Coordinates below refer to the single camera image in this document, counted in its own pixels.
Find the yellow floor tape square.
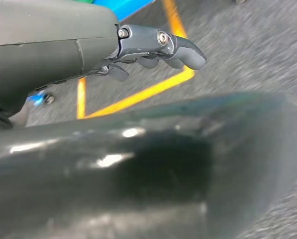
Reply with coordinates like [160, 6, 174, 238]
[76, 0, 196, 120]

